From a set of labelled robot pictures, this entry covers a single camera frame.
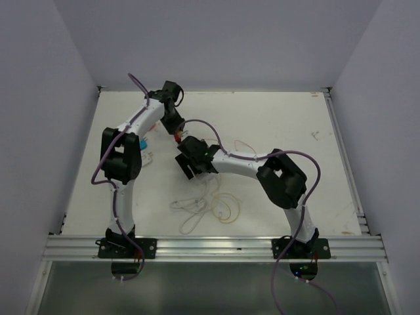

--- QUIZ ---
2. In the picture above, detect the yellow charging cable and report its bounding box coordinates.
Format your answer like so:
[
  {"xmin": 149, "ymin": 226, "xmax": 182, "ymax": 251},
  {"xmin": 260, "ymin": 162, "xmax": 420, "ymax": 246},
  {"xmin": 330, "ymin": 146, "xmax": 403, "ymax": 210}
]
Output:
[{"xmin": 209, "ymin": 172, "xmax": 244, "ymax": 224}]

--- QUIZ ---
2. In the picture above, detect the aluminium front rail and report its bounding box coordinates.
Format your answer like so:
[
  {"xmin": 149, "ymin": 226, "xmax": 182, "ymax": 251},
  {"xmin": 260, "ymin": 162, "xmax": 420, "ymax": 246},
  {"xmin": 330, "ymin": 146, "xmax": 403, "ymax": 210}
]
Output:
[{"xmin": 41, "ymin": 235, "xmax": 387, "ymax": 263}]

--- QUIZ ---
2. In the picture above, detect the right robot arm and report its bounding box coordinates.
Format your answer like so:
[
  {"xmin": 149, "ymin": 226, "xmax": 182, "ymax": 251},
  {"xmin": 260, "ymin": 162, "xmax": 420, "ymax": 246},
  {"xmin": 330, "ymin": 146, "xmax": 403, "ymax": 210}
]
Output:
[{"xmin": 175, "ymin": 136, "xmax": 319, "ymax": 258}]

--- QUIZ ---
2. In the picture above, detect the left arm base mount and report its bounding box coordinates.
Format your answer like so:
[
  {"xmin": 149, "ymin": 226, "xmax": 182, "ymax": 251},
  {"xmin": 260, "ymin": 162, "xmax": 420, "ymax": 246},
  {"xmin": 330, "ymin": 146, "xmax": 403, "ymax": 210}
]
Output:
[{"xmin": 95, "ymin": 238, "xmax": 158, "ymax": 259}]

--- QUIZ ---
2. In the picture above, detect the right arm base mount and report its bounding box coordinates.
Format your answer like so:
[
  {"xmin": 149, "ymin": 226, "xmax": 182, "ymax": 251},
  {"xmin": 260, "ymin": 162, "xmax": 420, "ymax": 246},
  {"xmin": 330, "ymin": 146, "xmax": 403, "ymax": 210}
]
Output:
[{"xmin": 271, "ymin": 236, "xmax": 331, "ymax": 259}]

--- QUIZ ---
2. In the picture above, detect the white power strip cord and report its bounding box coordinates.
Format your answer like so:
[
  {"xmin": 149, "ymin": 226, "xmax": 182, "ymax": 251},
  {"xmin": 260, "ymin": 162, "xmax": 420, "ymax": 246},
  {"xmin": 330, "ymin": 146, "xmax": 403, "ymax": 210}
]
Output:
[{"xmin": 169, "ymin": 173, "xmax": 217, "ymax": 235}]

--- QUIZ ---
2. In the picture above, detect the blue plug adapter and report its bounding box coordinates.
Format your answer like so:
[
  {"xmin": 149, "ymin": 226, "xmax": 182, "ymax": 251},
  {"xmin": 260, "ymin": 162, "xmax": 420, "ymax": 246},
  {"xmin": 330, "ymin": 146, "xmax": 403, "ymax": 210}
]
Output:
[{"xmin": 140, "ymin": 139, "xmax": 148, "ymax": 150}]

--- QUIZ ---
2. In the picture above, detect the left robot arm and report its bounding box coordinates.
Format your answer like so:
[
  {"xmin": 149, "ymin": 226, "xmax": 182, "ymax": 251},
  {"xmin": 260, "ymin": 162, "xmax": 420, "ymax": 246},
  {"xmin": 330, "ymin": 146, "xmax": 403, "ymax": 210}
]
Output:
[{"xmin": 91, "ymin": 78, "xmax": 184, "ymax": 258}]

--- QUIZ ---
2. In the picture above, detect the white plug adapter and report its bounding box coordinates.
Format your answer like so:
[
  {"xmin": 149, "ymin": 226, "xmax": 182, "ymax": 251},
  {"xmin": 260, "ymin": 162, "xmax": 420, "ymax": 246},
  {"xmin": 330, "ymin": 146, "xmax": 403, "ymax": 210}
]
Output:
[{"xmin": 141, "ymin": 150, "xmax": 153, "ymax": 167}]

